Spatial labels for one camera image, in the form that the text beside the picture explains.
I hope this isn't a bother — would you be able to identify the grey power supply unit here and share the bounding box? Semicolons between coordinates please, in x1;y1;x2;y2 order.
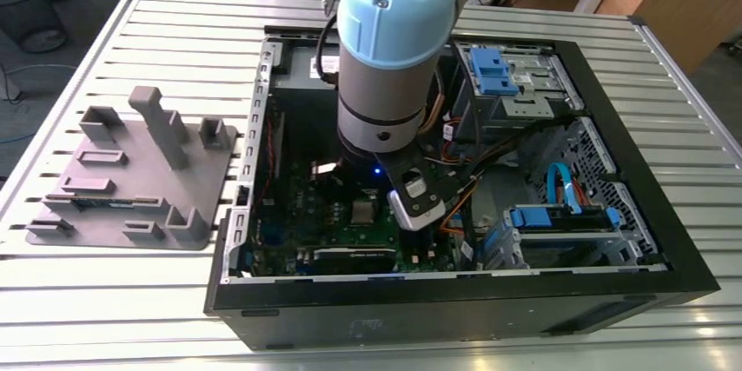
270;45;343;153

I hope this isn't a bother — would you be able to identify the blue drive carrier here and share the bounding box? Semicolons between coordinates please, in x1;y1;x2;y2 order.
470;47;519;96

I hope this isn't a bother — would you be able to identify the silver drive cage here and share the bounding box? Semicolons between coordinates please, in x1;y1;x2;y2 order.
451;45;585;142

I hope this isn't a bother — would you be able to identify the black RAM slot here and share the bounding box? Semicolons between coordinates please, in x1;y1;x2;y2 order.
418;225;438;260
400;229;419;264

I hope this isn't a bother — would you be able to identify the blue flat wire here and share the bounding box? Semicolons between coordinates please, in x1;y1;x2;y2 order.
546;162;585;215

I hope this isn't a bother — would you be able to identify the black PC case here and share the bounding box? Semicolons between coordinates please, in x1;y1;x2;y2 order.
202;25;722;353

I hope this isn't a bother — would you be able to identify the hard disk in blue carrier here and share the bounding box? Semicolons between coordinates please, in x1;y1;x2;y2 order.
509;206;619;233

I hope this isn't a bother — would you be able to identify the CPU socket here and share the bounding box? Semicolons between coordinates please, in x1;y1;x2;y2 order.
344;197;380;230

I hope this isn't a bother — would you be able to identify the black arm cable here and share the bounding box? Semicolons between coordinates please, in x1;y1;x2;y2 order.
314;14;343;86

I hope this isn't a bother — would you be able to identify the silver camera on black bracket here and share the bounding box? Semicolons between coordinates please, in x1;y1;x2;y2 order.
374;152;459;233

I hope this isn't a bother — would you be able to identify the green motherboard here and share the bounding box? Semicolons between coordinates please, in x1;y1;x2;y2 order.
248;157;459;276

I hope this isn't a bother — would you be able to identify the black graphics card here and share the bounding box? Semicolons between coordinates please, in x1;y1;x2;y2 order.
311;245;400;275

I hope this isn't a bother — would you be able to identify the black wire bundle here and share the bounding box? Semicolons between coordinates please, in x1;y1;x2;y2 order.
455;115;581;215

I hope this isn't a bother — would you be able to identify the silver disk bay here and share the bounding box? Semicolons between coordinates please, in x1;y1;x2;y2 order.
502;203;662;270

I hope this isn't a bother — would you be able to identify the orange wire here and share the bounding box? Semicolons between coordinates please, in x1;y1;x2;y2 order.
439;195;474;238

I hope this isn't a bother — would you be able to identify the grey parts rack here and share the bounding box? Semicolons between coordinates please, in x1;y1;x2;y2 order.
24;85;240;252

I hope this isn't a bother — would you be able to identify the wooden cabinet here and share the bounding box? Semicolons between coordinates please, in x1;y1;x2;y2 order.
631;0;742;76

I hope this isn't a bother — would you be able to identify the silver CPU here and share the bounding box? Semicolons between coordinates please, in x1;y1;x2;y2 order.
350;197;379;227

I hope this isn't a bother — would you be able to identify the green RAM stick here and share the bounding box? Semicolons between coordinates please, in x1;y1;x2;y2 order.
44;194;163;212

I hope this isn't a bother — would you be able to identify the blue expansion slot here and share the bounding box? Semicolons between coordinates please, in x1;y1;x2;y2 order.
259;221;286;247

